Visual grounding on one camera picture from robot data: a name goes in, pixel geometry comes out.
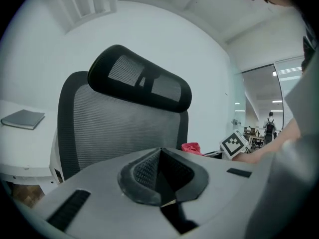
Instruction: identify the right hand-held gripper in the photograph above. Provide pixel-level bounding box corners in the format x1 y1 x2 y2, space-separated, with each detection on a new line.
203 129 249 160

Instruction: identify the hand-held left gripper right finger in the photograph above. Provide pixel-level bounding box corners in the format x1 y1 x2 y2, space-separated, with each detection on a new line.
160 147 271 235

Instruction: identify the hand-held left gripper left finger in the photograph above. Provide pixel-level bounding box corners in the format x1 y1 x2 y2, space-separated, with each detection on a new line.
32 147 180 239

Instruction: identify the red cloth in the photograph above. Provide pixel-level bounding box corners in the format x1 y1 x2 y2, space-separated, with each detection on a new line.
181 142 204 155

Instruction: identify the black mesh office chair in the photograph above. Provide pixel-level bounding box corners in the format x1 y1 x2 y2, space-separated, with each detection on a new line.
57 44 192 181

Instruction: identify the person's right forearm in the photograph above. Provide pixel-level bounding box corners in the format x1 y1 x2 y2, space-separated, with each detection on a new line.
233 118 303 164

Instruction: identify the wooden office table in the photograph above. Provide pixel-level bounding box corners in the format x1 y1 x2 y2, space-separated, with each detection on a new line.
243 126 265 149

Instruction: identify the person's grey shirt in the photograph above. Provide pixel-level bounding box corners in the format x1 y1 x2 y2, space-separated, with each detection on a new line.
284 51 319 140

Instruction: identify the white desk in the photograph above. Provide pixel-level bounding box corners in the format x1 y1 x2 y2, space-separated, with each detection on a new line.
0 100 63 185

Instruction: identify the grey notebook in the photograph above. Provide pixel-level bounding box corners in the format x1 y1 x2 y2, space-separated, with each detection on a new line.
0 109 46 131

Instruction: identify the white window blind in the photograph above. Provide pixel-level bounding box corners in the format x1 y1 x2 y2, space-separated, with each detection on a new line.
53 0 118 28

